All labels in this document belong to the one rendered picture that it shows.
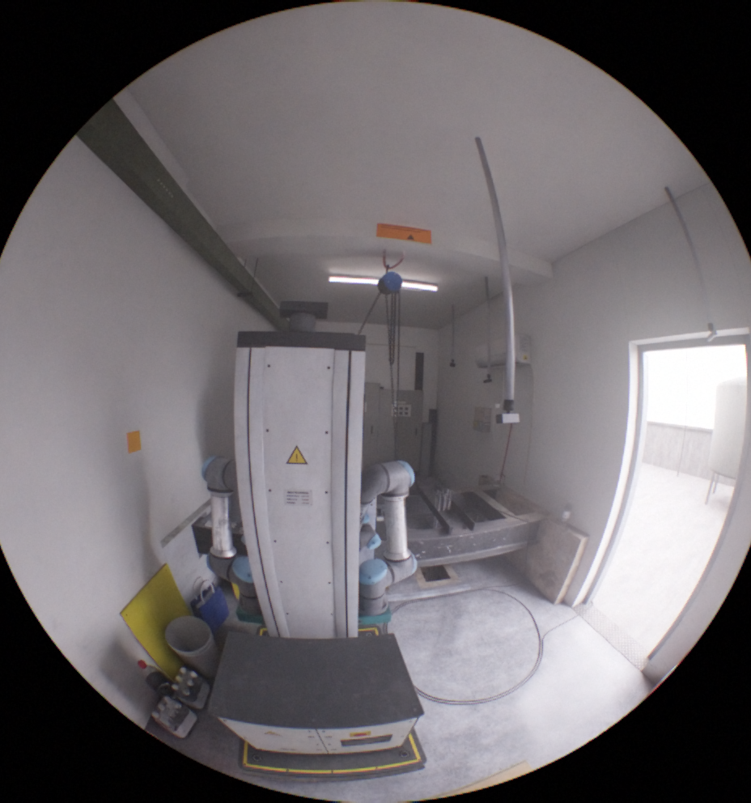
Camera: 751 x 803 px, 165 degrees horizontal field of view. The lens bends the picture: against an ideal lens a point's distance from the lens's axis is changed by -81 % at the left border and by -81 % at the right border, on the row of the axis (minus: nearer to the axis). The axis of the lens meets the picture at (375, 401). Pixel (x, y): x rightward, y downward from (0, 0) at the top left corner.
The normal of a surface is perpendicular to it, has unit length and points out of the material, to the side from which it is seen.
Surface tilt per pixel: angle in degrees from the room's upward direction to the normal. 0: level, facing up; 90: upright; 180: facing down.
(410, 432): 90
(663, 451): 90
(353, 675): 0
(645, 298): 90
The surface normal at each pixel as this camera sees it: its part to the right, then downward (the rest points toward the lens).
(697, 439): -0.99, -0.04
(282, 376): 0.19, 0.05
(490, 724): 0.04, -1.00
